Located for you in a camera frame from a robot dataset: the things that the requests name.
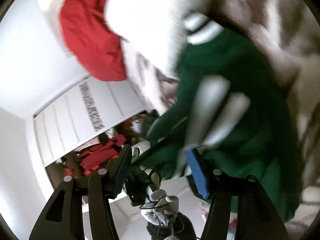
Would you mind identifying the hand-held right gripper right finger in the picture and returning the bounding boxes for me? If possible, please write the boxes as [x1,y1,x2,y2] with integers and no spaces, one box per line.
[186,149,292,240]

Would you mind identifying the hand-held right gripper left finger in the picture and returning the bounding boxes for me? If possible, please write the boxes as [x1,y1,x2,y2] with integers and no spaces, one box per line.
[28,144,133,240]

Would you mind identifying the green white varsity jacket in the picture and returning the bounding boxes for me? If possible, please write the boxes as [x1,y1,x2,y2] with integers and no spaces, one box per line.
[129,12,304,222]

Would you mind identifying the red hanging clothes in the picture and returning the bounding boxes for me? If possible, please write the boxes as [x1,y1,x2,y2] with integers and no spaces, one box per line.
[62,120,140,178]

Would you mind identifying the person's left hand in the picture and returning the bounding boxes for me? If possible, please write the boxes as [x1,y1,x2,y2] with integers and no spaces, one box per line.
[140,172,179,227]

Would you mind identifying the red duvet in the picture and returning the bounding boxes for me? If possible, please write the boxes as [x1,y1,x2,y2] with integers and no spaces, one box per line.
[59,0,128,82]

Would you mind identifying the white folded fluffy blanket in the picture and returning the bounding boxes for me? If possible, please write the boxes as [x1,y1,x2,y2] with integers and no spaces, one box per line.
[102,0,218,80]

